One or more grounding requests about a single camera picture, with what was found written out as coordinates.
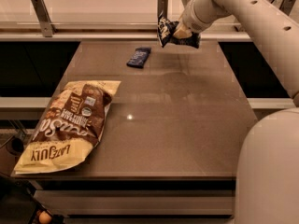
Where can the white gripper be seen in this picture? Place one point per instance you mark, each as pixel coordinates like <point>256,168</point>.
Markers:
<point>192,20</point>

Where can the blue kettle chip bag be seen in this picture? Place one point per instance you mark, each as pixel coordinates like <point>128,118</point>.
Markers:
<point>192,41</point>

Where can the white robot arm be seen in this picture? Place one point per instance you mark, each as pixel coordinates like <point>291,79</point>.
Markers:
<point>267,178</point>

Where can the blue rxbar blueberry bar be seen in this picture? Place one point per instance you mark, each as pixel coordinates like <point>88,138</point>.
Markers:
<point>139,58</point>

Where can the brown yellow Late July bag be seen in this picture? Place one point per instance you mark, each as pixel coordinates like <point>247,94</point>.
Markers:
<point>71,128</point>

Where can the orange ball under table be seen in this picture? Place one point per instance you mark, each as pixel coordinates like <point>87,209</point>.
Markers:
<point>44,218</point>

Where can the right metal rail bracket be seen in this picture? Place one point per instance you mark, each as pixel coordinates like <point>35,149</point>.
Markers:
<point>286,6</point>

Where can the left metal rail bracket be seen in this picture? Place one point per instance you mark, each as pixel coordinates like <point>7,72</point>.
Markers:
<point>46,26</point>

